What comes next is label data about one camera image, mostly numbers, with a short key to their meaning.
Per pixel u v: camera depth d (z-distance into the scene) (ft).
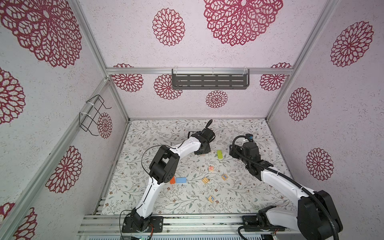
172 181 2.90
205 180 2.87
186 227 2.40
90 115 2.45
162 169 1.85
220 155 3.28
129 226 2.39
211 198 2.67
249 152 2.17
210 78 3.06
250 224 2.40
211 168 3.02
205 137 2.54
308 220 1.53
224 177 2.94
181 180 2.93
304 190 1.49
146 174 1.85
